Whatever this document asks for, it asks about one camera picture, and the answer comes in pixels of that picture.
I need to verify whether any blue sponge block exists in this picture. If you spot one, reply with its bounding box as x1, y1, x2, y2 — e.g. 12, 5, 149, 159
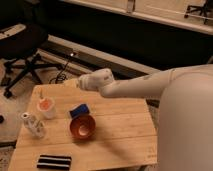
70, 104, 90, 119

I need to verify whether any orange pepper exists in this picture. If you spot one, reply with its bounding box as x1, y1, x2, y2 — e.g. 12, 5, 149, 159
39, 92, 51, 110

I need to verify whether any black striped eraser block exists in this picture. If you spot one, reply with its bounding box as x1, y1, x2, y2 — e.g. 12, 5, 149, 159
37, 155, 72, 170

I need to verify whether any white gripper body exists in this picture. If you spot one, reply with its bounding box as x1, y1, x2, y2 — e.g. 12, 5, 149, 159
76, 68, 115, 91

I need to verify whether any orange ceramic bowl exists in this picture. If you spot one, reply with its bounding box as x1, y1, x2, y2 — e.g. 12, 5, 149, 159
70, 115, 96, 140

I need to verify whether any black cable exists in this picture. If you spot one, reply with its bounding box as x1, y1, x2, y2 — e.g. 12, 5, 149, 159
48, 50, 77, 85

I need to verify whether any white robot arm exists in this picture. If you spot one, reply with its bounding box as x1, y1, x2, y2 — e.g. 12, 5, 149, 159
77, 64, 213, 171

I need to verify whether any black office chair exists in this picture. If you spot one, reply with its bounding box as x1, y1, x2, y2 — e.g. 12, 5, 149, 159
0, 0, 62, 98

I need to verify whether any long metal floor rail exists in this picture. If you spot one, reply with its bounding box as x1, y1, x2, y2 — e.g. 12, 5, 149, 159
42, 35, 159, 78

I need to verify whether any distant chair base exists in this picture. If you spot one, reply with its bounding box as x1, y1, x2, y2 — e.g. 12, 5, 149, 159
184, 0, 213, 23

